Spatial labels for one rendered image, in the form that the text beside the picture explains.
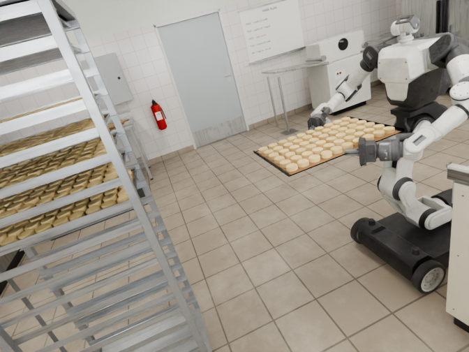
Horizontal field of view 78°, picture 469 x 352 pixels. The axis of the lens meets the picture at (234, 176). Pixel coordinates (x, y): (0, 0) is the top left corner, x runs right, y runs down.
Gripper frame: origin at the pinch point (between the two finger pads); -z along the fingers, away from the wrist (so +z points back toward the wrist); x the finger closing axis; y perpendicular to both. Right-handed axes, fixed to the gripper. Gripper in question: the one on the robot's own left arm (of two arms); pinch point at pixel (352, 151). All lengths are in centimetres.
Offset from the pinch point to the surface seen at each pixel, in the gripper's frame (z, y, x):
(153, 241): -61, 66, -3
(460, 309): 42, 1, -84
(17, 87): -75, 76, 58
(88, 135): -67, 68, 40
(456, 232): 39, -1, -40
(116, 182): -66, 67, 22
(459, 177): 38.6, -2.2, -14.0
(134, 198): -61, 66, 16
